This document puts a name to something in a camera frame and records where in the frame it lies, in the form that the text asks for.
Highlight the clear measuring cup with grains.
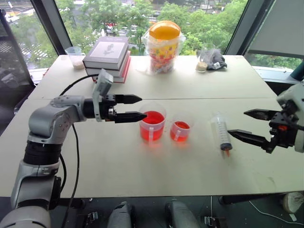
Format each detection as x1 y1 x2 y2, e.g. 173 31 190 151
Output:
64 46 86 70

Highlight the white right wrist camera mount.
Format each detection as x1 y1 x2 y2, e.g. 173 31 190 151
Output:
276 82 304 153

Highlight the clear candy jar in bag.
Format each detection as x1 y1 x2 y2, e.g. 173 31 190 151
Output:
142 28 186 75

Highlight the grey roller blind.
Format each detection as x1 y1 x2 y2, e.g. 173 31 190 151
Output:
246 0 304 59

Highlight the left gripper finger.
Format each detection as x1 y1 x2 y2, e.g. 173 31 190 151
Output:
115 94 143 105
114 111 148 124

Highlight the black table foot bar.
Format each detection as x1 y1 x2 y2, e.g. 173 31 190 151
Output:
218 193 286 206

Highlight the small beaker red liquid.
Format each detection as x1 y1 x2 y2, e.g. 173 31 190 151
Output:
169 112 195 146

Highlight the small clear cup with grains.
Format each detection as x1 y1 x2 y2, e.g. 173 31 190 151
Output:
195 43 217 73

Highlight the dark window pillar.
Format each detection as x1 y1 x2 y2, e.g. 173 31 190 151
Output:
30 0 73 57
224 0 276 56

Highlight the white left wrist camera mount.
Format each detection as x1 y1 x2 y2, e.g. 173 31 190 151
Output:
92 68 114 123

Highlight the orange jar lid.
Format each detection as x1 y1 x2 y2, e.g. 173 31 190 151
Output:
149 20 182 40

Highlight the white floor cable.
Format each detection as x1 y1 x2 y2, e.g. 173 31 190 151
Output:
248 200 304 225

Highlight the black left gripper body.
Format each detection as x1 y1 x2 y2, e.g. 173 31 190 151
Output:
99 94 117 123

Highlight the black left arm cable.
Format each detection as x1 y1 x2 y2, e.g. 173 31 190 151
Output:
58 74 99 228

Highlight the dark book with white pages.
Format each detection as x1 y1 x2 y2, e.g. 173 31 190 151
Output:
85 50 132 77

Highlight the metal clasp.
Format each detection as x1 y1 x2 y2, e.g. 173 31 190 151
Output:
85 210 99 227
204 215 221 227

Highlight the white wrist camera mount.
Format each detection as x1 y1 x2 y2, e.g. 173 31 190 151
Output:
276 82 304 153
92 68 114 123

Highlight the grey rounded shape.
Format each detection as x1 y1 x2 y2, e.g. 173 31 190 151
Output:
106 201 136 228
164 199 200 228

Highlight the large beaker red liquid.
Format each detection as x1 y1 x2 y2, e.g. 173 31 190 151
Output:
138 102 167 143

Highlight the dark grey cloth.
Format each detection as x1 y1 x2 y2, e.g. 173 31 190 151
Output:
206 50 228 71

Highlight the clear plastic syringe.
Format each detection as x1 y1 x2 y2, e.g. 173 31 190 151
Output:
209 111 233 159

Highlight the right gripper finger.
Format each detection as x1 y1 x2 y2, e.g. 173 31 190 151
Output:
227 129 272 150
243 108 274 122

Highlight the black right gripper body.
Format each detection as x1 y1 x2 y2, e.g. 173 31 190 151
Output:
263 101 304 154

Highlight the grey hardcover book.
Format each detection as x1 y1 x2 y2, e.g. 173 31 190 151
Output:
82 36 130 71

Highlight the white rounded floor object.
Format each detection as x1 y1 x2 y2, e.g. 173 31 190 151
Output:
282 191 304 214

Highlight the red-edged book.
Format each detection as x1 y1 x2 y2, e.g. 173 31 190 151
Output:
92 57 132 84

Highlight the teal object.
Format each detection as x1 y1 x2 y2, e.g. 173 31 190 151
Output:
291 62 304 81

